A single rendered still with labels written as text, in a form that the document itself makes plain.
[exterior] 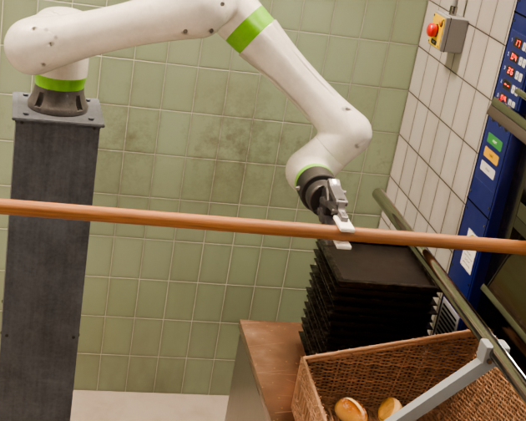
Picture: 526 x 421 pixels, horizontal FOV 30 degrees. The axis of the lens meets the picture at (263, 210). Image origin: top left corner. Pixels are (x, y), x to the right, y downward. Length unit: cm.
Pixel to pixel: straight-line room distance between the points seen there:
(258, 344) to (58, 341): 56
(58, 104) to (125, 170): 79
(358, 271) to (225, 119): 82
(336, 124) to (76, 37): 61
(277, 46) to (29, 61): 56
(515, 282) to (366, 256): 43
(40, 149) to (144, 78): 74
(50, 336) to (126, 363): 88
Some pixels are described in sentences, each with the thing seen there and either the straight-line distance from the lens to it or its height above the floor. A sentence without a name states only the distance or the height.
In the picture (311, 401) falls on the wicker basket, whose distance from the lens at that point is 237.
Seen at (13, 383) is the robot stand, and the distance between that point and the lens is 275.
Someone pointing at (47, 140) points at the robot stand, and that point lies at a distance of 244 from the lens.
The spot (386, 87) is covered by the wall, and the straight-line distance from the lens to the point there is 325.
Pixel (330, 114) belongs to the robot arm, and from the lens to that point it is 226.
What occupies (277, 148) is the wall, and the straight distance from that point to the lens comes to 323.
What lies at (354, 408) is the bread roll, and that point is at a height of 64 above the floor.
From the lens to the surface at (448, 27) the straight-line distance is 289.
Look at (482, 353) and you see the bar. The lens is 176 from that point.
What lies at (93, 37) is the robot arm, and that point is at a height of 145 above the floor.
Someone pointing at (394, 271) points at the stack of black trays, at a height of 90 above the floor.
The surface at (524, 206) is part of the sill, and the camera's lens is 247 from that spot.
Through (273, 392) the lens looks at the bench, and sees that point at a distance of 260.
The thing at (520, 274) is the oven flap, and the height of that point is 102.
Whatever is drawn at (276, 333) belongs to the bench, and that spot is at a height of 58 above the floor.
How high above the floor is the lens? 194
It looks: 22 degrees down
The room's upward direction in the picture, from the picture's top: 10 degrees clockwise
